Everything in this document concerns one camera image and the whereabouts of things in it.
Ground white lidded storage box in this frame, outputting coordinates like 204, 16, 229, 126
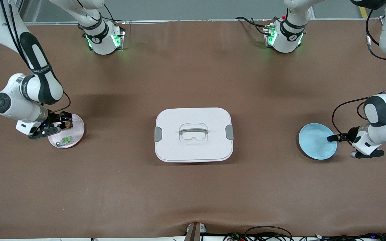
154, 107, 234, 163

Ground pale pink round plate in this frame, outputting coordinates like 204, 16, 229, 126
47, 114, 85, 149

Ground light blue round plate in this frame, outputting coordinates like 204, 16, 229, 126
298, 123, 337, 160

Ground brown table mat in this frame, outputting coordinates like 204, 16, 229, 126
0, 20, 386, 240

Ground green grey switch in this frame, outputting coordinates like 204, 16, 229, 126
56, 136, 74, 147

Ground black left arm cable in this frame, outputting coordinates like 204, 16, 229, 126
332, 9, 386, 135

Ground black cable bundle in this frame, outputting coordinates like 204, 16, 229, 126
314, 232, 386, 241

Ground black looped cable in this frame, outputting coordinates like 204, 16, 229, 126
223, 226, 294, 241

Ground black base power cable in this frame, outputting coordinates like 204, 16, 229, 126
236, 16, 268, 36

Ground aluminium table edge rail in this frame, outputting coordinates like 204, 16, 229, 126
24, 19, 381, 25

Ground metal mount bracket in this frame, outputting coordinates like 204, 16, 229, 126
184, 222, 207, 241

